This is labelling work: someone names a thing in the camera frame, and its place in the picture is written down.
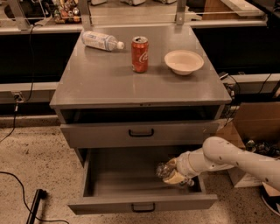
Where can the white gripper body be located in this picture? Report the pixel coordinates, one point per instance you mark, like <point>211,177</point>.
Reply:
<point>183,166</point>

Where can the clear plastic water bottle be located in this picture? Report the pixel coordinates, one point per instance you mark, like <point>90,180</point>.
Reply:
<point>162,168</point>

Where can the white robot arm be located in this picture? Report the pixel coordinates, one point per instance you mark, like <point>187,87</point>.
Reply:
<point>217,154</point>

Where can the open lower grey drawer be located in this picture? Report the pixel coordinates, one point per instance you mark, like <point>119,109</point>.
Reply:
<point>124,180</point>

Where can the upper grey drawer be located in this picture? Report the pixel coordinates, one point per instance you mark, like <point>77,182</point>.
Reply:
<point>131,134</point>

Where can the grey metal drawer cabinet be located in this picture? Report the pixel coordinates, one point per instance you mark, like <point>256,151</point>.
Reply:
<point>101,87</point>

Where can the white labelled plastic bottle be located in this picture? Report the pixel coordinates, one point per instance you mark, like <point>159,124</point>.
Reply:
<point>101,41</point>

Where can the open cardboard box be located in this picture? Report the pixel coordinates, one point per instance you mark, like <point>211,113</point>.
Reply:
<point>256,128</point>

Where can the white paper bowl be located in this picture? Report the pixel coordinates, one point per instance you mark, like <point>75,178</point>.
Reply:
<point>183,62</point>

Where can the red cola can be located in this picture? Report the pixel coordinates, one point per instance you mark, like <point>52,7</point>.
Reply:
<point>139,54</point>

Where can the black bar on floor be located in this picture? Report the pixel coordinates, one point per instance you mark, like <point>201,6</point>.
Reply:
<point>39,195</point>

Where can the cluttered items on shelf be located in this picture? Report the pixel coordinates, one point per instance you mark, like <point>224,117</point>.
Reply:
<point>66,12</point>

